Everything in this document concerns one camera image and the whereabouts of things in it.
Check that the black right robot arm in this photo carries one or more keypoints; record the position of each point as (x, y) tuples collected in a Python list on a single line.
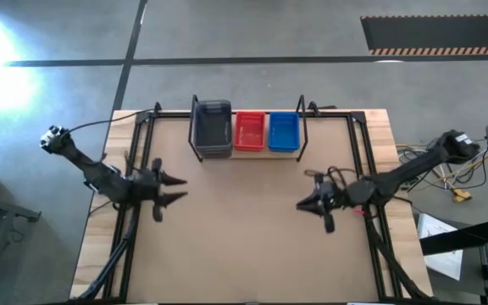
[(405, 169)]

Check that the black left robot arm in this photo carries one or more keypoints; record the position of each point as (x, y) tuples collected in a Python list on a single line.
[(87, 167)]

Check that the black diagonal frame strut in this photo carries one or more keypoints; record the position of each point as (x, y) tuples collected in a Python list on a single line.
[(114, 258), (392, 262)]

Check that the black diagonal bar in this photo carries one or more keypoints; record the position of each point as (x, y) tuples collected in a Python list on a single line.
[(460, 239)]

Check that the black hazard-striped floor mat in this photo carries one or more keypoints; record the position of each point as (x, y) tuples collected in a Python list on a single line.
[(439, 34)]

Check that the small red connector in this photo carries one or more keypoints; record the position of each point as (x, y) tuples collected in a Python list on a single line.
[(359, 210)]

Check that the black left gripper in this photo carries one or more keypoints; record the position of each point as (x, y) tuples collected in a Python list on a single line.
[(146, 186)]

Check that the blue perforated plastic basket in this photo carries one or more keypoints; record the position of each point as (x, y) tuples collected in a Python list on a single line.
[(284, 131)]

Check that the wooden shelf with black frame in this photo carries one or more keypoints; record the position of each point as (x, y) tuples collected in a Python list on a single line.
[(265, 155)]

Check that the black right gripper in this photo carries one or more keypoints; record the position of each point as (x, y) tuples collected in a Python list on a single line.
[(337, 195)]

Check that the white paper sheet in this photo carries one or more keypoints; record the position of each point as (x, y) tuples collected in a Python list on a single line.
[(445, 262)]

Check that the tan table mat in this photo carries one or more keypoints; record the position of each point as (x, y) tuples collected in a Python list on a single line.
[(235, 237)]

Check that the black aluminium table frame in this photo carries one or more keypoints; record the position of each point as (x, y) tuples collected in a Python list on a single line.
[(176, 114)]

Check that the red perforated plastic basket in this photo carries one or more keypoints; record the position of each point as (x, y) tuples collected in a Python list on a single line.
[(250, 131)]

